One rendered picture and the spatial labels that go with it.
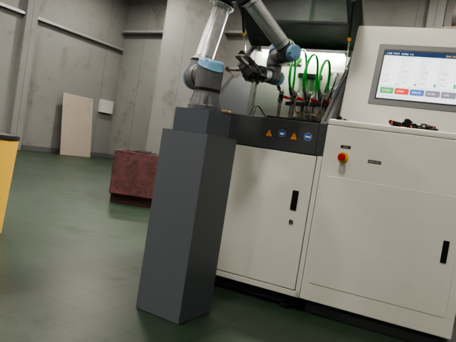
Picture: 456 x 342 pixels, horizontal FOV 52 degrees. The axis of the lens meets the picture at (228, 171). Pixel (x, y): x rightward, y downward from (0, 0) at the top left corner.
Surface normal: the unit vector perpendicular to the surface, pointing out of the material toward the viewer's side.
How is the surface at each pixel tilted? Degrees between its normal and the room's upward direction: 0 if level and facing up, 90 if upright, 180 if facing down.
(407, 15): 90
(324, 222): 90
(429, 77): 76
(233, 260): 90
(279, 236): 90
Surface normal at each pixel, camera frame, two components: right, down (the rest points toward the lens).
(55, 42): 0.84, 0.15
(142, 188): 0.07, 0.05
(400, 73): -0.35, -0.26
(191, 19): -0.51, -0.04
